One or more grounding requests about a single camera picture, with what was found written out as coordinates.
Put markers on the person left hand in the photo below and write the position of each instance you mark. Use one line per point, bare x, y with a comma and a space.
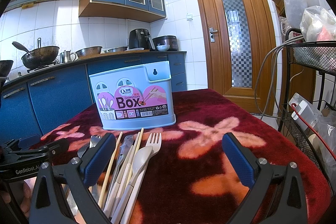
26, 202

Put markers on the steel mixing bowl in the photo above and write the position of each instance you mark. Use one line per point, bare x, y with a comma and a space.
90, 51

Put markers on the small steel bowl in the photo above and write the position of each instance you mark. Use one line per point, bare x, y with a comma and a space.
117, 49

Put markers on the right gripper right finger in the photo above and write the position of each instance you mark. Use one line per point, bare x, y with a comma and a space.
288, 204

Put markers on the black wire rack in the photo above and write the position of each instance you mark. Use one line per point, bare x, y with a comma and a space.
304, 73

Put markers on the silver door handle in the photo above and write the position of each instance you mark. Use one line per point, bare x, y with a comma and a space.
212, 33

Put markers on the black rice cooker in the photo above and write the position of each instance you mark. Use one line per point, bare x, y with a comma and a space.
169, 40

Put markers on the light blue utensil box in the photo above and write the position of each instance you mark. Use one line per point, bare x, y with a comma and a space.
135, 97

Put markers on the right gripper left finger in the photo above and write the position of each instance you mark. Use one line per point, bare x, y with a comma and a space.
49, 204

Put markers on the white bowl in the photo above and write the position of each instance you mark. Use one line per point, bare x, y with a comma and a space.
163, 48

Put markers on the black air fryer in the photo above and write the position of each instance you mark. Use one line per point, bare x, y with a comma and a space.
141, 38

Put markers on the blue base cabinets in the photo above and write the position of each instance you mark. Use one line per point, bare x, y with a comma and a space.
41, 101

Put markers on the white plastic fork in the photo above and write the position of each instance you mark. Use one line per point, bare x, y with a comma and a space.
155, 140

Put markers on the red floral table cloth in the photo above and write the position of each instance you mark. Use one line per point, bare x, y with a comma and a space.
191, 180

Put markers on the steel kettle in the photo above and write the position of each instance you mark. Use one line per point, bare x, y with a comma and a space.
67, 57

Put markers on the wooden chopstick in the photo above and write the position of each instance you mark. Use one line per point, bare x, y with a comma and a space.
102, 193
138, 143

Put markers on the black wok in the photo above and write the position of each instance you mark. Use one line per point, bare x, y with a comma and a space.
38, 57

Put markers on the wooden door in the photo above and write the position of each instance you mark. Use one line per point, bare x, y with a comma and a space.
235, 61

